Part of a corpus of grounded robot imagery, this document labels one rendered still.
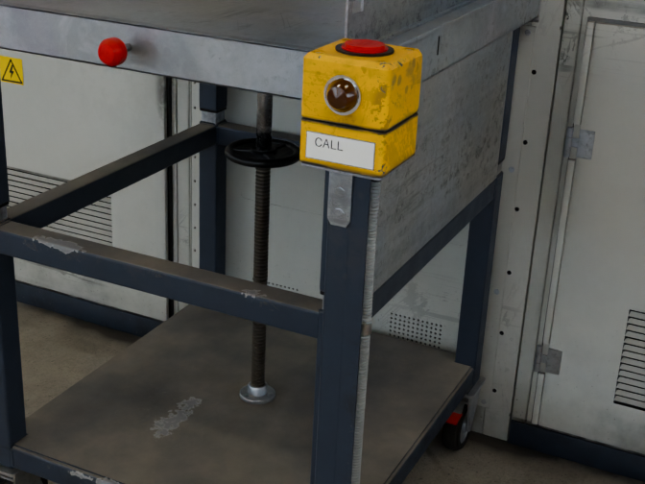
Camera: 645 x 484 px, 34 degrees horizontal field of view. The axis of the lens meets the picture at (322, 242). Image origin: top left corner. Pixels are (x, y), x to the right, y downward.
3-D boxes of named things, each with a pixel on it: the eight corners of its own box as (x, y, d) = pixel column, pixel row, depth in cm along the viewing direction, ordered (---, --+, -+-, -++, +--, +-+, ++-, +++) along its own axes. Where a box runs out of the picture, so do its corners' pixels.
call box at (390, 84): (381, 183, 89) (390, 63, 85) (297, 166, 92) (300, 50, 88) (416, 157, 96) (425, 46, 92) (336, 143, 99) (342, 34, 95)
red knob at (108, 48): (117, 70, 120) (116, 41, 119) (94, 65, 121) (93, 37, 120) (140, 62, 124) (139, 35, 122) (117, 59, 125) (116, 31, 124)
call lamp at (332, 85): (353, 121, 87) (355, 81, 85) (316, 115, 88) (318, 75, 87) (360, 117, 88) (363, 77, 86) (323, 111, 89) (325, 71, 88)
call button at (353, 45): (376, 69, 88) (377, 50, 87) (332, 62, 89) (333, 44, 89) (394, 60, 91) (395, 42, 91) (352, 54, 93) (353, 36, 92)
